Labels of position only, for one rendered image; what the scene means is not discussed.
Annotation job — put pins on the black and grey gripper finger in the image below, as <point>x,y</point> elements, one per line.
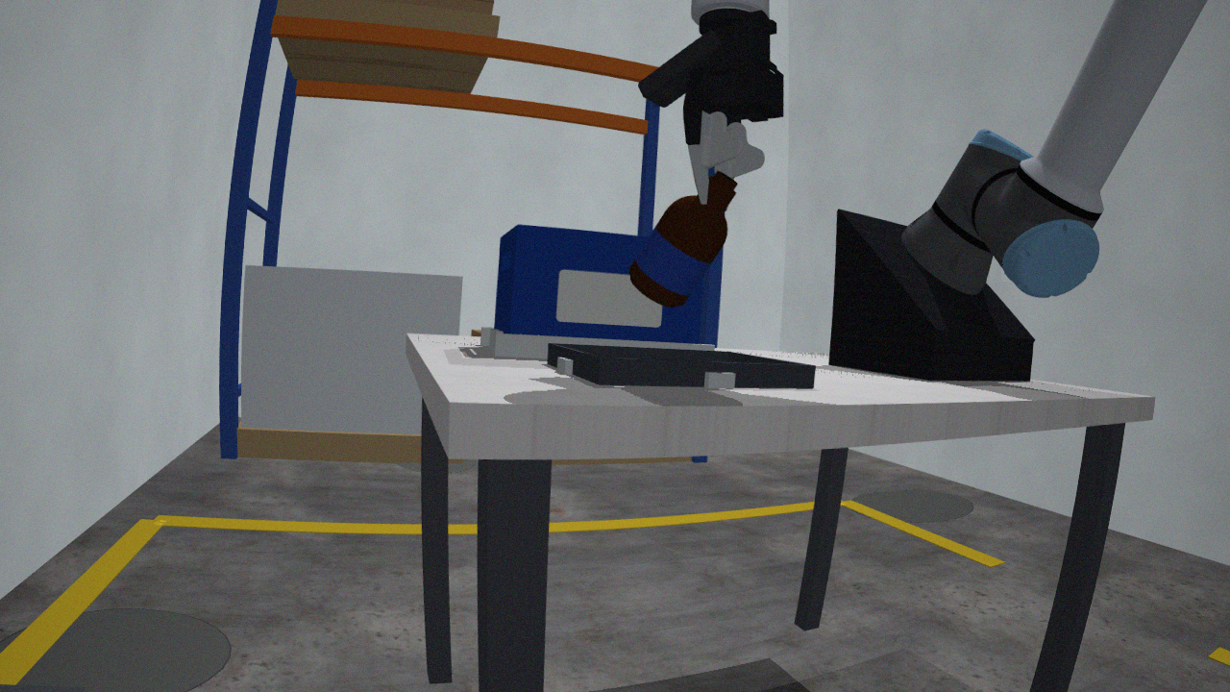
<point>751,158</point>
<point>709,142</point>

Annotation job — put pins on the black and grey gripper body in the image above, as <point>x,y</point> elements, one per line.
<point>753,85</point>

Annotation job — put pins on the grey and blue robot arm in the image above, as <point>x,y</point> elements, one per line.
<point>1040,230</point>

